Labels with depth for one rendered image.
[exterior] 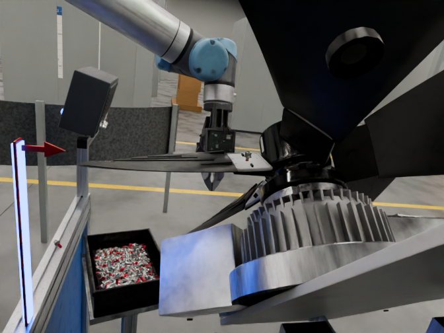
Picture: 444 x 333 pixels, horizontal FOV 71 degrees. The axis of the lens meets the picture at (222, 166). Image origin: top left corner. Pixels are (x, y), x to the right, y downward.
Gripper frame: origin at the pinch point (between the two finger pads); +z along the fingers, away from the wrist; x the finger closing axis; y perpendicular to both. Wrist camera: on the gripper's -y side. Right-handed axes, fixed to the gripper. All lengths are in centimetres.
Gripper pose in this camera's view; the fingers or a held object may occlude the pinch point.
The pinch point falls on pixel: (211, 185)
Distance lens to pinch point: 79.7
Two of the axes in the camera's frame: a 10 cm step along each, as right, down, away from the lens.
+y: 2.4, 0.4, -9.7
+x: 9.7, 0.6, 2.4
